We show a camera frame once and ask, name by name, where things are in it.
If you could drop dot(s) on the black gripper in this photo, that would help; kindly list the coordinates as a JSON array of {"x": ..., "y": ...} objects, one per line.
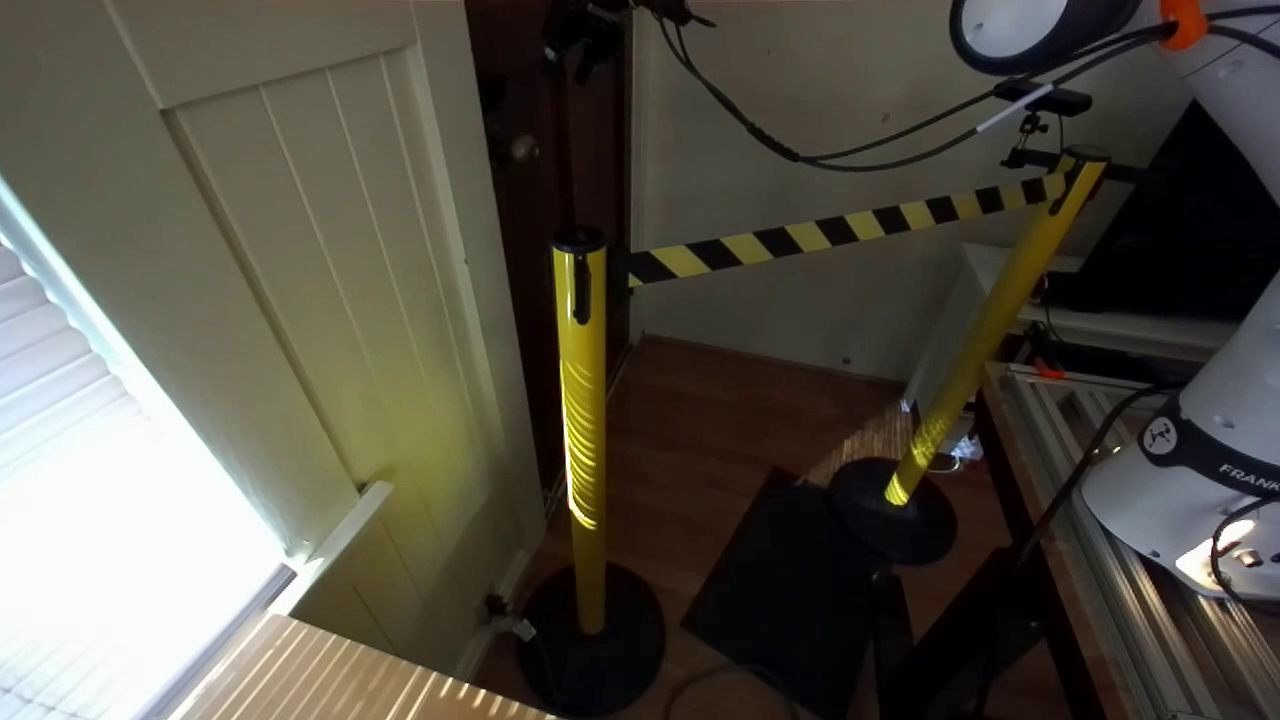
[{"x": 587, "y": 21}]

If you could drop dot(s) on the yellow stanchion post black base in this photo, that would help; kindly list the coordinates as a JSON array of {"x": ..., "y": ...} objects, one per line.
[
  {"x": 992, "y": 321},
  {"x": 580, "y": 403}
]

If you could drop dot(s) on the black monitor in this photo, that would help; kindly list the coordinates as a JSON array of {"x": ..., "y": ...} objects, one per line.
[{"x": 1184, "y": 224}]

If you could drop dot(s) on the yellow black striped barrier belt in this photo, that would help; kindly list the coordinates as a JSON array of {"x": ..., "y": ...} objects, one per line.
[{"x": 825, "y": 237}]

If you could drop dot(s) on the wooden table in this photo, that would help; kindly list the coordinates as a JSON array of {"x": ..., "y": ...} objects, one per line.
[{"x": 363, "y": 675}]

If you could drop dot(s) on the wall outlet plug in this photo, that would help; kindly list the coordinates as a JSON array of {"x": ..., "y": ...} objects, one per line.
[{"x": 503, "y": 609}]

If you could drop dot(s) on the white cabinet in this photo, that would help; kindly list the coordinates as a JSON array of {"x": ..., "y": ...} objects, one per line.
[{"x": 964, "y": 321}]

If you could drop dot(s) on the aluminium frame table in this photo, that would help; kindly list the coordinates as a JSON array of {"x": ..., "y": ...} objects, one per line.
[{"x": 1146, "y": 615}]

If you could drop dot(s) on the dark brown wooden door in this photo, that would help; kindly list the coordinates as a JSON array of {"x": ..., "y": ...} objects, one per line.
[{"x": 587, "y": 184}]

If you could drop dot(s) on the black floor mat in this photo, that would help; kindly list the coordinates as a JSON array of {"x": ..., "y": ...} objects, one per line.
[{"x": 785, "y": 585}]

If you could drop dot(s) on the brass door knob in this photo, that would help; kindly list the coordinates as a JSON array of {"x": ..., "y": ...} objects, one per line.
[{"x": 524, "y": 144}]

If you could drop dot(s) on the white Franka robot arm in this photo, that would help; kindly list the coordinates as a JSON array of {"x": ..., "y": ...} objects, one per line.
[{"x": 1226, "y": 441}]

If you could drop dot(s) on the white window blind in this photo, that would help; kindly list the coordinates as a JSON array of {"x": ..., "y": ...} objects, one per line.
[{"x": 92, "y": 534}]

